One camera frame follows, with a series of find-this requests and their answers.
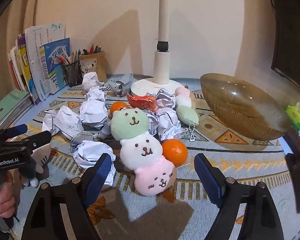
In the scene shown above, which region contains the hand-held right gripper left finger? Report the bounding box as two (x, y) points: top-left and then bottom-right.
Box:
(21, 152), (115, 240)

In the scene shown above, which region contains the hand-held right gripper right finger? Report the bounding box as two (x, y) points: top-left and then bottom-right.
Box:
(194, 153), (285, 240)

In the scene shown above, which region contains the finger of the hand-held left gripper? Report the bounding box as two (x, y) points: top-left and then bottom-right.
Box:
(0, 124), (28, 143)
(7, 131), (53, 153)

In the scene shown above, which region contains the cat plush toy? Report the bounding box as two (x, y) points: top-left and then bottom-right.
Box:
(17, 144), (52, 188)

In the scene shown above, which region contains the orange tangerine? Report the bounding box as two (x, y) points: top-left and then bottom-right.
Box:
(162, 139), (188, 168)
(110, 101), (129, 116)

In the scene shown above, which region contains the grey plaid fabric bow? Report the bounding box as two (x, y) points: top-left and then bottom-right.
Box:
(70, 124), (115, 153)

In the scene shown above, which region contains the three-ball bear plush toy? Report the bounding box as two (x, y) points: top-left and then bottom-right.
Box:
(110, 107), (177, 203)

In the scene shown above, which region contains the pile of paper balls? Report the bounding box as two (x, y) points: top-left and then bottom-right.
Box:
(41, 72), (188, 190)

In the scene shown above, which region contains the amber ribbed glass bowl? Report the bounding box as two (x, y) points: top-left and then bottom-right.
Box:
(200, 73), (292, 141)

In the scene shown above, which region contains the grey cloth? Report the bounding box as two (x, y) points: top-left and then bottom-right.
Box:
(107, 74), (138, 97)

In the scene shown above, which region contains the person's left hand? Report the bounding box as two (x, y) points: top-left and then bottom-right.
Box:
(0, 172), (21, 218)

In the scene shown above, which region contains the stack of green books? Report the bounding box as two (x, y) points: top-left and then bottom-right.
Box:
(0, 89), (32, 133)

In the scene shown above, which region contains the patterned woven table mat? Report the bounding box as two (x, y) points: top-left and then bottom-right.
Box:
(5, 74), (300, 240)

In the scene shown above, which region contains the row of thin books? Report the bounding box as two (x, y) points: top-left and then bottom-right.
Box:
(7, 45), (24, 92)

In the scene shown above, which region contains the yellow purple book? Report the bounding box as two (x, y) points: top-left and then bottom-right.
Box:
(17, 33), (39, 105)

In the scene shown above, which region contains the black mesh pen holder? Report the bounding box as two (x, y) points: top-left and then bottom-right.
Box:
(61, 61), (84, 87)

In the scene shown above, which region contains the blue white workbook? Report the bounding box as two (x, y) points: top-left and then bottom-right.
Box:
(40, 38), (71, 96)

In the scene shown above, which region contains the bunch of pens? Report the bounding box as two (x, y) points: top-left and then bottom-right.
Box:
(56, 50), (80, 67)

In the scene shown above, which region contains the red snack wrapper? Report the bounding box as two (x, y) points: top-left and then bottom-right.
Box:
(126, 92), (157, 113)

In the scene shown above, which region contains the dark brown object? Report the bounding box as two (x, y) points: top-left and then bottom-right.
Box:
(285, 130), (300, 214)

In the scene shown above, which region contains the brown paper pen holder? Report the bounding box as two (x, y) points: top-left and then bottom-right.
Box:
(79, 51), (108, 82)

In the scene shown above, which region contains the white printed booklet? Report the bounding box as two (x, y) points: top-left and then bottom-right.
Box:
(25, 22), (65, 102)

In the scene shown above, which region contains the green plastic item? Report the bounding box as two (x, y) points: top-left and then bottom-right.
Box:
(285, 104), (300, 131)

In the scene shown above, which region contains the white lamp base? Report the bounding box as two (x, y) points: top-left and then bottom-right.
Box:
(130, 0), (186, 98)

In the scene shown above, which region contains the black wall monitor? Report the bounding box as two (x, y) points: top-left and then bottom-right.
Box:
(267, 0), (300, 88)

